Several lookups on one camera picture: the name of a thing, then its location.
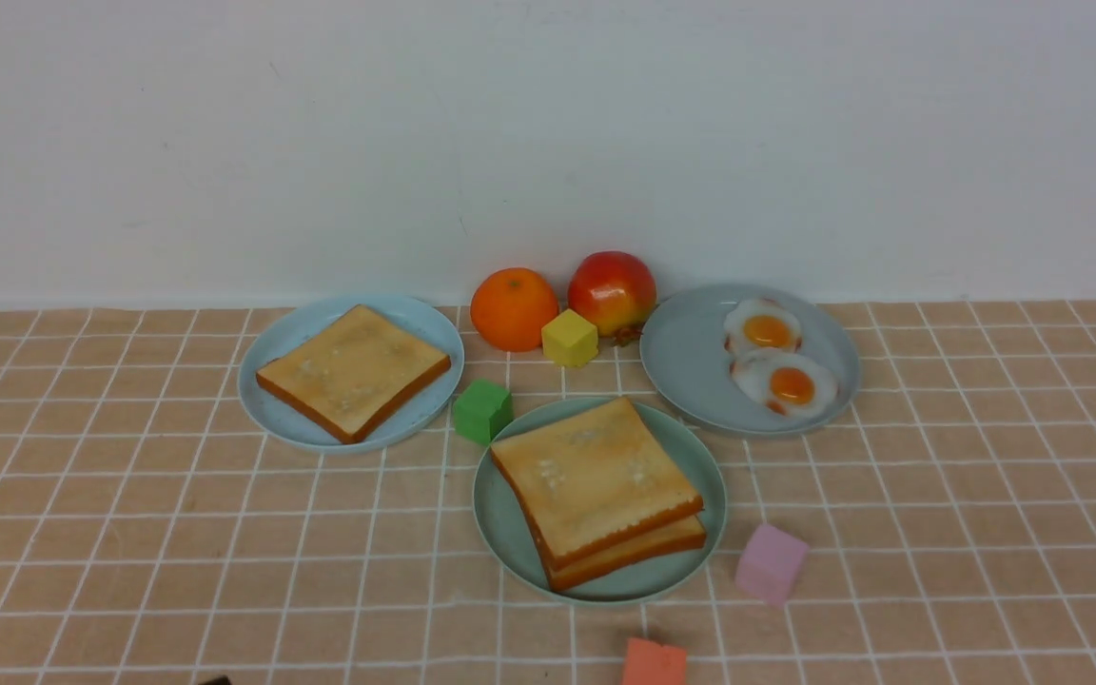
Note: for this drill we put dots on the toast slice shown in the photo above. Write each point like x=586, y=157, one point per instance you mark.
x=354, y=374
x=681, y=536
x=592, y=480

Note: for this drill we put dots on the yellow cube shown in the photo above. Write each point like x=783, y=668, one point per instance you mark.
x=570, y=340

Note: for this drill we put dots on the orange fruit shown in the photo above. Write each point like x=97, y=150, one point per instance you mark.
x=510, y=308

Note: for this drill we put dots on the red apple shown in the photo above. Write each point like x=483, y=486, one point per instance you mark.
x=616, y=292

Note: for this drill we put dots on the green cube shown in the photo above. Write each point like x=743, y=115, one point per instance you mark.
x=482, y=410

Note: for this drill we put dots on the grey blue egg plate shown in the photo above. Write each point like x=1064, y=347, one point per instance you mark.
x=683, y=352

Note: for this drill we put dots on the teal green plate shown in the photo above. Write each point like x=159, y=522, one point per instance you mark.
x=505, y=529

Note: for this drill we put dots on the back fried egg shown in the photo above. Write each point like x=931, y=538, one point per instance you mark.
x=761, y=323

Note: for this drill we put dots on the fried egg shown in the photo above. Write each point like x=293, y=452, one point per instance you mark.
x=761, y=323
x=790, y=385

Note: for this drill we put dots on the front right fried egg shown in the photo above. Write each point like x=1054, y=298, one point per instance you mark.
x=790, y=385

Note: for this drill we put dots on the light blue bread plate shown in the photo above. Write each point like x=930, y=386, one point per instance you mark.
x=422, y=319

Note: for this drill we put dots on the pink cube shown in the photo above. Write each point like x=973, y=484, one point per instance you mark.
x=770, y=564

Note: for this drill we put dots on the orange red cube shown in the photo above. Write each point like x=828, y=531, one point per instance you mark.
x=651, y=663

